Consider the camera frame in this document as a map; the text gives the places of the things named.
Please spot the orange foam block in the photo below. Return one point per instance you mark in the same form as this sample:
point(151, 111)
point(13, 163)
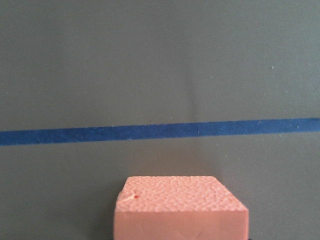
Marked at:
point(178, 208)

